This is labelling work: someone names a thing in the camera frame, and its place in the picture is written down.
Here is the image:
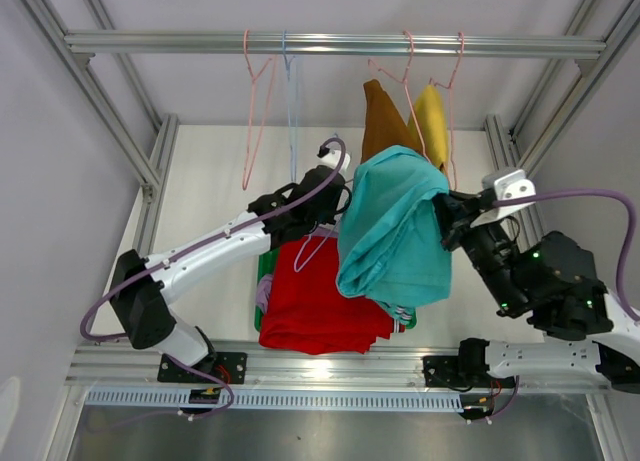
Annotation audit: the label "aluminium front frame rail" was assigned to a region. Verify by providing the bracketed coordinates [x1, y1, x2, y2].
[64, 338, 611, 395]

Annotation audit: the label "teal trousers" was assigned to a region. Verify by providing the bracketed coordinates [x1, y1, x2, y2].
[336, 146, 452, 325]

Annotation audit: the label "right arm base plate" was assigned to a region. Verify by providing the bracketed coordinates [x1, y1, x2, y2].
[422, 355, 515, 393]

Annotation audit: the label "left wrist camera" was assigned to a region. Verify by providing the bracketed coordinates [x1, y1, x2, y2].
[318, 147, 351, 175]

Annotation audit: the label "blue hanger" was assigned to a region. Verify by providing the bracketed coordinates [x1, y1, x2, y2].
[281, 31, 300, 182]
[293, 130, 354, 273]

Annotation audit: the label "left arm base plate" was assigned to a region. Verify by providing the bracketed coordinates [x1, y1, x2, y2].
[157, 351, 248, 385]

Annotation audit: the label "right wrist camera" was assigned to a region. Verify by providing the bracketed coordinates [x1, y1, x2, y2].
[471, 167, 536, 228]

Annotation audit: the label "yellow trousers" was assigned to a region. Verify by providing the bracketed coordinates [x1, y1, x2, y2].
[407, 84, 449, 173]

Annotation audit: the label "aluminium right frame posts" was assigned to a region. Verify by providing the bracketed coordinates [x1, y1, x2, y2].
[509, 0, 639, 286]

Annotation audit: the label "aluminium frame posts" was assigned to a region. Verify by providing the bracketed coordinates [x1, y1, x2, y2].
[509, 0, 639, 286]
[15, 0, 180, 255]

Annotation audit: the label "green plastic tray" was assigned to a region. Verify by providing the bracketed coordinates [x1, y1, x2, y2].
[254, 248, 419, 334]

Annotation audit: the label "purple trousers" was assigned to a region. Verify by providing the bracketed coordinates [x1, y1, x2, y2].
[255, 274, 273, 314]

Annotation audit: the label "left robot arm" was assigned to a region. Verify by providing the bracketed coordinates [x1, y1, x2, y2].
[109, 165, 346, 382]

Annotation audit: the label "red trousers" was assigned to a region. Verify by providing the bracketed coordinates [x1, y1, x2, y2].
[259, 236, 406, 355]

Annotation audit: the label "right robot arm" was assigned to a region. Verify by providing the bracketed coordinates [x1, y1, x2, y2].
[434, 190, 639, 394]

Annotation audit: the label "pink hanger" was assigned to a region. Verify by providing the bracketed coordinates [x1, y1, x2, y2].
[241, 29, 278, 191]
[367, 30, 430, 160]
[430, 31, 465, 190]

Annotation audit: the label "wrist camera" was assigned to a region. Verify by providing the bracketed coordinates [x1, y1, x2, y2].
[318, 147, 351, 175]
[471, 167, 536, 228]

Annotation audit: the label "white slotted cable duct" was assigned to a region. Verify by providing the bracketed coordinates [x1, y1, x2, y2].
[85, 387, 463, 413]

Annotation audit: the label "aluminium left frame posts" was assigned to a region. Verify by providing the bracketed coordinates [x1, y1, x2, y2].
[15, 0, 180, 255]

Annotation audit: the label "aluminium hanging rail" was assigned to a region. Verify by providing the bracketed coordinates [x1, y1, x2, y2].
[63, 30, 606, 60]

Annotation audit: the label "brown trousers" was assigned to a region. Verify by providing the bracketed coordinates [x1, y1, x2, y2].
[360, 79, 423, 164]

